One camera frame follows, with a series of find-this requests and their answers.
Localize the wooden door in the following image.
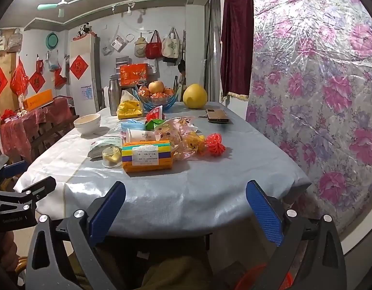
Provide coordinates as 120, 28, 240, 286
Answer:
0, 51, 20, 127

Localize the red plastic covered side table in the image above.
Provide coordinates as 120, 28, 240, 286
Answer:
0, 97, 75, 160

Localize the floral mattress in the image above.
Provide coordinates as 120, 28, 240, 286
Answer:
246, 0, 372, 236

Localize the white tote bag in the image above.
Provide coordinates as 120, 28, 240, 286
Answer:
162, 28, 181, 59

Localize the steel thermos flask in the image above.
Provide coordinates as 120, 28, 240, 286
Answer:
109, 74, 122, 116

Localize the yellow tissue pack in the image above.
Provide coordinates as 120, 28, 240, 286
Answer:
117, 90, 143, 120

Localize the red gift box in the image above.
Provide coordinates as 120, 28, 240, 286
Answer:
119, 63, 148, 86

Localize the person's left forearm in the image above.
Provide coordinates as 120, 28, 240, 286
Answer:
0, 231, 28, 278

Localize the white paper cup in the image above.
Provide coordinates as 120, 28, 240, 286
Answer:
126, 128, 158, 143

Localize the green snack packet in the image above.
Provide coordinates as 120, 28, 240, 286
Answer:
145, 118, 165, 132

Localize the clear plastic pastry bag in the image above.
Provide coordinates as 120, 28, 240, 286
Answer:
156, 118, 206, 160

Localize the yellow apple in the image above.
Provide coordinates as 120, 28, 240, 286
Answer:
148, 80, 165, 95

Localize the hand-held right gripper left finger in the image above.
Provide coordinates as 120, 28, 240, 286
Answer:
25, 181, 126, 290

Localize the grey drawer box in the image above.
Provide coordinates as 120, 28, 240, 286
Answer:
115, 56, 130, 74

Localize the blue glass fruit bowl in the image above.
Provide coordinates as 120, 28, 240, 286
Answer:
134, 86, 177, 112

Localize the green plastic basin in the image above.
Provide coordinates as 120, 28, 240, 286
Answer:
46, 33, 60, 50

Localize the folding table with white cloth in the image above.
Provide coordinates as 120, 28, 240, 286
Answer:
13, 101, 311, 239

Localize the white ceramic bowl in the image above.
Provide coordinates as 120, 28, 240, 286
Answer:
74, 113, 101, 136

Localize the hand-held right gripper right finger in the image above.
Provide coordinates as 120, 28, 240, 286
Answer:
246, 180, 346, 290

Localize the green and white wipe packet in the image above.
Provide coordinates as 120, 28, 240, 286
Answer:
88, 136, 124, 159

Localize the clear plastic hanging bag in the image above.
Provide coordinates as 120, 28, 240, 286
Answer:
110, 33, 127, 53

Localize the red plastic basket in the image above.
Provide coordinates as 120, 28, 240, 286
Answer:
234, 263, 295, 290

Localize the black and white plush toy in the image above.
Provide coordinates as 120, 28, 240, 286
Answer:
74, 22, 91, 40

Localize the small clear plastic cup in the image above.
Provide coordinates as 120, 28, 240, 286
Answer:
102, 146, 122, 169

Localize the yellow pomelo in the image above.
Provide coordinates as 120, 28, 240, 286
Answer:
183, 84, 208, 109

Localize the red foam fruit net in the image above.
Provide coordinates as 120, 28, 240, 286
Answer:
201, 133, 226, 157

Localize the orange cardboard box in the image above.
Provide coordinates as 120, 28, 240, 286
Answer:
23, 89, 53, 111

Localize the white refrigerator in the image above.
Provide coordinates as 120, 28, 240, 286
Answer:
68, 34, 100, 116

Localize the red tote bag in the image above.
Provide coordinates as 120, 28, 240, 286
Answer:
144, 30, 163, 59

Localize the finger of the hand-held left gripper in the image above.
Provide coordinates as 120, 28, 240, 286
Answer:
0, 176, 57, 209
0, 155, 28, 185

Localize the beige hanging bag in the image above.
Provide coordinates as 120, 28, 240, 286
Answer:
134, 33, 148, 58

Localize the blue face mask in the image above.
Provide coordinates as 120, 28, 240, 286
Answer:
119, 119, 147, 133

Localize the maroon curtain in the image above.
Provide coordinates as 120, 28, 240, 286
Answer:
220, 0, 254, 102

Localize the red snack packet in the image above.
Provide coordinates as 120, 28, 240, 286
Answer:
146, 106, 164, 122

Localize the red plastic hanging bag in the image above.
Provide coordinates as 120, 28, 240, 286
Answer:
10, 57, 30, 95

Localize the orange and yellow medicine box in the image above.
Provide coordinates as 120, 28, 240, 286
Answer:
122, 140, 174, 173

